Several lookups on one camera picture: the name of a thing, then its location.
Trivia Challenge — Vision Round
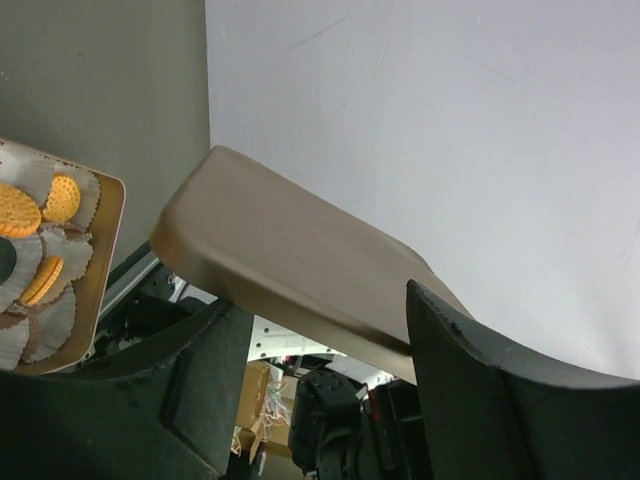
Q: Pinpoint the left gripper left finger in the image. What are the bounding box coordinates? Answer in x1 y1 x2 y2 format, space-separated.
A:
74 299 256 480

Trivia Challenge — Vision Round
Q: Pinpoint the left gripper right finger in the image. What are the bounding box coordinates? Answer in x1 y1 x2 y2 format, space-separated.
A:
406 280 639 479

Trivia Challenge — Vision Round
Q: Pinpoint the beige tin lid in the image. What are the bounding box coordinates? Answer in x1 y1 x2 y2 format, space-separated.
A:
150 146 463 381

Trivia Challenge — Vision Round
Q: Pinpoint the black round cookie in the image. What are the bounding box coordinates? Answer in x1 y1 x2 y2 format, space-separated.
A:
0 237 17 284

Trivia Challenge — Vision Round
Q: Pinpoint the orange round cookie top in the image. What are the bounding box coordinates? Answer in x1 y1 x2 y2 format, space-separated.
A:
42 174 82 224

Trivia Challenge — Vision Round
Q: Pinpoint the tin box with paper cups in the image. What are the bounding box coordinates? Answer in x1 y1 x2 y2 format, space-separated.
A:
1 140 125 375

